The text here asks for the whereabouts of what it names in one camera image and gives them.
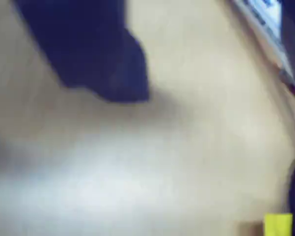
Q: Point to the yellow sachet packet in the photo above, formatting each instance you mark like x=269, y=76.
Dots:
x=277, y=226

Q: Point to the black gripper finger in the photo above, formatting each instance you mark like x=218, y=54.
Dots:
x=93, y=49

